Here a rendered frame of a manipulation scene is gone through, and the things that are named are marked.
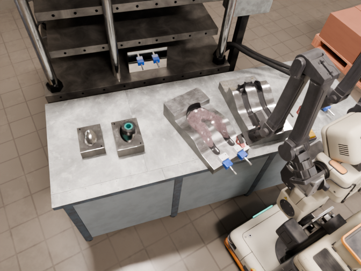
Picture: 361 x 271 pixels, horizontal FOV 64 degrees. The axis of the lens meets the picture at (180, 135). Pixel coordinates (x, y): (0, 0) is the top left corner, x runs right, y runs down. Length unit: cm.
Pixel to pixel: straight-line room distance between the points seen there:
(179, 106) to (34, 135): 159
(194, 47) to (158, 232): 144
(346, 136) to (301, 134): 16
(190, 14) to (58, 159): 132
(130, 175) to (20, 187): 128
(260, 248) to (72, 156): 131
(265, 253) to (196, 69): 133
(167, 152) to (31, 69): 223
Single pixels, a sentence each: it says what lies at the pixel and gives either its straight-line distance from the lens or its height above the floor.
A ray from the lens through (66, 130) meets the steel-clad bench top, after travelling 182.
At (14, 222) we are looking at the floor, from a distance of 256.
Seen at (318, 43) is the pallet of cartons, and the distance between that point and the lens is 410.
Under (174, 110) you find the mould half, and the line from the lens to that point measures 170.
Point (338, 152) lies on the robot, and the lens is 129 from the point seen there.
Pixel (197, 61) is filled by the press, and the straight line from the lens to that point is 222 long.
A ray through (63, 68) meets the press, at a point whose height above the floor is 78.
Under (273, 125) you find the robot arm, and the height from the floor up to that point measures 127.
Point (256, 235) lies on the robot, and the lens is 211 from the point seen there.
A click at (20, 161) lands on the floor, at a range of 280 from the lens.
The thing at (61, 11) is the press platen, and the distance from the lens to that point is 181.
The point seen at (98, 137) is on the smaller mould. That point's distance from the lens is 167.
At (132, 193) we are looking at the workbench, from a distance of 175.
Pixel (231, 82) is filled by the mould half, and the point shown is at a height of 86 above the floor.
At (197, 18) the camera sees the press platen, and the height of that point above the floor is 104.
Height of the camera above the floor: 220
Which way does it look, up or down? 54 degrees down
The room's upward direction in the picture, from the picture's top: 6 degrees clockwise
